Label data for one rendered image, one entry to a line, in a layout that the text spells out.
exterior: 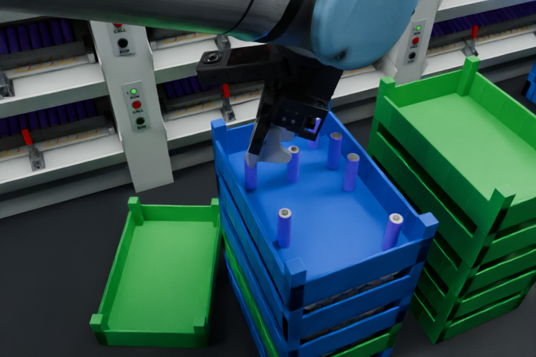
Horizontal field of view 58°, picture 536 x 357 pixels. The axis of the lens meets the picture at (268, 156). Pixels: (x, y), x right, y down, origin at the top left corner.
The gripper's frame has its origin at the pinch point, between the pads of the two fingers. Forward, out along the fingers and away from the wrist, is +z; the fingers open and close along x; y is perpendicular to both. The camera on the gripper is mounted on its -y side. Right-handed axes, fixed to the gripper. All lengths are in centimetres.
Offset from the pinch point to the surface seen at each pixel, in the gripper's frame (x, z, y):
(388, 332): -10.4, 19.0, 29.2
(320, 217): -4.5, 3.9, 12.3
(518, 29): 92, 5, 70
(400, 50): 61, 8, 31
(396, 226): -9.6, -4.1, 20.0
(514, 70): 90, 17, 76
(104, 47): 25.9, 8.1, -30.9
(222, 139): 5.1, 3.2, -4.3
